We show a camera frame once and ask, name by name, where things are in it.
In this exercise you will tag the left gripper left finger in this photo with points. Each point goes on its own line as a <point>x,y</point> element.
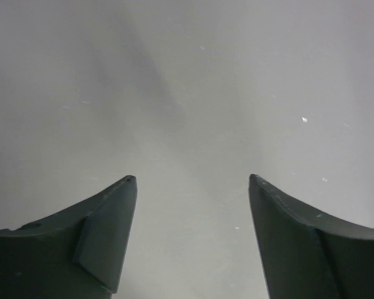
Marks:
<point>77,252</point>

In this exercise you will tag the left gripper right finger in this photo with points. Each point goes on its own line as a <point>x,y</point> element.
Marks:
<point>307,253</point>

